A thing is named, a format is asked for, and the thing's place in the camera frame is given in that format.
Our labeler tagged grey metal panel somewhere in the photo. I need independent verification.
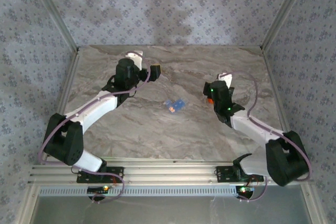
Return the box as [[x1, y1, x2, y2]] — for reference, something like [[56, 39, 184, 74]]
[[31, 185, 313, 224]]

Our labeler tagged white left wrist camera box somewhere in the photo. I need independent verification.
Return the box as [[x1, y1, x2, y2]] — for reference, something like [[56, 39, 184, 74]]
[[125, 50, 144, 70]]

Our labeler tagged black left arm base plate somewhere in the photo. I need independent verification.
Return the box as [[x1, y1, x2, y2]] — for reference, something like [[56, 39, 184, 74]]
[[76, 166, 124, 184]]

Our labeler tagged aluminium table side rail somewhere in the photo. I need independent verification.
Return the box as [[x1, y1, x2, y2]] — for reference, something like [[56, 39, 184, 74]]
[[36, 49, 81, 164], [262, 49, 300, 163]]

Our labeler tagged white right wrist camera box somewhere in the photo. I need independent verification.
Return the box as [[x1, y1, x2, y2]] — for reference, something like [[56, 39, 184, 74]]
[[216, 72, 234, 86]]

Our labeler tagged aluminium frame post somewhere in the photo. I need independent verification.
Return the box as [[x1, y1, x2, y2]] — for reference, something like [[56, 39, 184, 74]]
[[259, 0, 313, 50], [26, 0, 80, 51]]

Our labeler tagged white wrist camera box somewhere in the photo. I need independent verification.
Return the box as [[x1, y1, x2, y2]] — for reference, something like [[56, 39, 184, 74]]
[[216, 72, 234, 86], [125, 50, 144, 70]]

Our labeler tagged right controller board with LED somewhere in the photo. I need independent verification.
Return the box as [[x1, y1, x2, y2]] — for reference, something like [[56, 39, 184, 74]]
[[235, 185, 255, 200]]

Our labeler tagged left controller board with LED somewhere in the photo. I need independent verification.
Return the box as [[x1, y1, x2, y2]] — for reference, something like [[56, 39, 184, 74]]
[[87, 185, 110, 194]]

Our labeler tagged aluminium mounting rail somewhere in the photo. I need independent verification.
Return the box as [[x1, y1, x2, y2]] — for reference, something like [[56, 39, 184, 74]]
[[27, 157, 314, 184]]

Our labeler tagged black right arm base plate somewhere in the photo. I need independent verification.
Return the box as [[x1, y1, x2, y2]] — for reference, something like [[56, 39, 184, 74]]
[[215, 165, 264, 183]]

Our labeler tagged grey slotted cable duct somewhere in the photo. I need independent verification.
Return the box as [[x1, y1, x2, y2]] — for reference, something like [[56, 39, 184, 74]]
[[38, 185, 238, 197]]

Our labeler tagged controller board with led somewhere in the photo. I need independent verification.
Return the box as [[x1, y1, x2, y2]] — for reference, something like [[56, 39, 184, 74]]
[[235, 185, 255, 200], [87, 185, 110, 194]]

